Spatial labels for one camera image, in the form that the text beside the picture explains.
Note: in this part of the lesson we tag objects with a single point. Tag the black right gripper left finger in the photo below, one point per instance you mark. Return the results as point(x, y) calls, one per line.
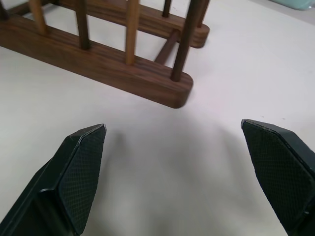
point(71, 182)

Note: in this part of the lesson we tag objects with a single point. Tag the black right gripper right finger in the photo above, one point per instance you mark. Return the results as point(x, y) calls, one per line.
point(283, 172)

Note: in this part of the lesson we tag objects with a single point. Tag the wooden dish rack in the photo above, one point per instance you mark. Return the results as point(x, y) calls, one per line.
point(118, 61)

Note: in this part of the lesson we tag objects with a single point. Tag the light teal object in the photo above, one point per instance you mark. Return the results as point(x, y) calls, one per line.
point(304, 4)

